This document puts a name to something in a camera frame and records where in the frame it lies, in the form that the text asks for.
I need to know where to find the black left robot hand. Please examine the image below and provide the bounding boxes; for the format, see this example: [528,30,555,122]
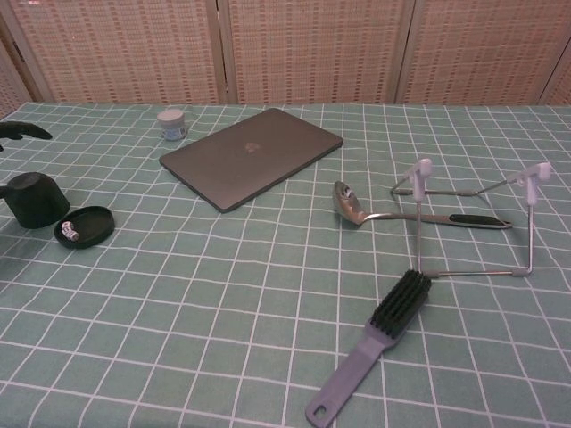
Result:
[0,120,54,199]

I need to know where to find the dark green cup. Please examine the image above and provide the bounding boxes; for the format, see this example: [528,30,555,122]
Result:
[5,172,72,230]

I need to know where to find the dark green round lid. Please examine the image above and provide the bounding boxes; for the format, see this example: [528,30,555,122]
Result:
[53,205,116,250]

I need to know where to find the woven bamboo screen panel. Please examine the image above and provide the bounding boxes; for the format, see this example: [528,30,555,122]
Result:
[0,0,229,106]
[393,0,571,106]
[537,55,571,106]
[0,17,50,120]
[217,0,423,106]

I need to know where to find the small white jar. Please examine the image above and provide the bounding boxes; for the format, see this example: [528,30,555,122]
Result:
[156,108,187,143]

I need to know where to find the grey closed laptop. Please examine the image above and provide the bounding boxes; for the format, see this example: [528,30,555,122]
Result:
[159,107,344,214]

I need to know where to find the green checked tablecloth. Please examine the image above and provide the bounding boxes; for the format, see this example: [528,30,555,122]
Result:
[0,102,571,428]

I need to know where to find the grey brush with black bristles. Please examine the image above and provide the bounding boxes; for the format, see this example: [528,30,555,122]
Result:
[304,268,433,428]

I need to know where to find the metal spoon with black handle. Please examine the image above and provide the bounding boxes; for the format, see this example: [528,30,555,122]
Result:
[332,180,514,231]

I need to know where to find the metal wire stand white clips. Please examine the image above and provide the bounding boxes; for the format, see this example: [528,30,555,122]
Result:
[390,158,555,280]

